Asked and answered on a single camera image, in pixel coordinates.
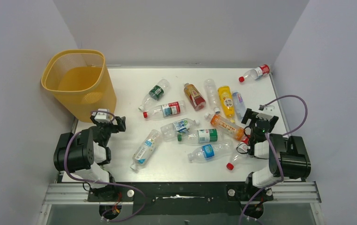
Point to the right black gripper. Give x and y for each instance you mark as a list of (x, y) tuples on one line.
[(253, 117)]

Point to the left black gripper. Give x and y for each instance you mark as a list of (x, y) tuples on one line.
[(120, 122)]

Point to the clear unlabelled bottle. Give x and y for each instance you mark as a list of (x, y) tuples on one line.
[(212, 95)]

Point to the blue white label crushed bottle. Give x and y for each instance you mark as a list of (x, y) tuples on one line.
[(182, 127)]

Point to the red label tea bottle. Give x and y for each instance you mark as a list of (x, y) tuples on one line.
[(196, 99)]

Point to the red white label water bottle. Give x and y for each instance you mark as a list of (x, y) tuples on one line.
[(165, 111)]

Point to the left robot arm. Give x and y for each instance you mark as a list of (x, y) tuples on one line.
[(88, 152)]

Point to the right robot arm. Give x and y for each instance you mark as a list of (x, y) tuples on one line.
[(286, 154)]

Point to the yellow mesh waste bin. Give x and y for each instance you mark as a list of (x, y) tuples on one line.
[(80, 81)]

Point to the small blue label bottle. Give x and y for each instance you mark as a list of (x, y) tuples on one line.
[(239, 105)]

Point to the orange drink bottle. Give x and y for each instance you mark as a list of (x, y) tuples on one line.
[(226, 126)]

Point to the yellow juice bottle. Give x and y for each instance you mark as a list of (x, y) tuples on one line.
[(226, 101)]

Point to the blue label bottle lower left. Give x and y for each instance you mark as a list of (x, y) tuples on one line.
[(146, 150)]

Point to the red cap bottle far corner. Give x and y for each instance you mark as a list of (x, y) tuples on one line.
[(255, 73)]

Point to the green cap water bottle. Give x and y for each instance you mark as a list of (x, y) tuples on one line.
[(201, 136)]

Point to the red label bottle near right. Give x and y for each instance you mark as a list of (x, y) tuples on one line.
[(240, 153)]

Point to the blue label clear bottle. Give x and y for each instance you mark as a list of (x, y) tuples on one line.
[(210, 152)]

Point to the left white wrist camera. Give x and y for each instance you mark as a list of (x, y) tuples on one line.
[(101, 116)]

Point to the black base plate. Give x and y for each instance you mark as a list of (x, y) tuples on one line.
[(181, 198)]

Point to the aluminium rail frame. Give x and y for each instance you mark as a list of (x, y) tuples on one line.
[(288, 192)]

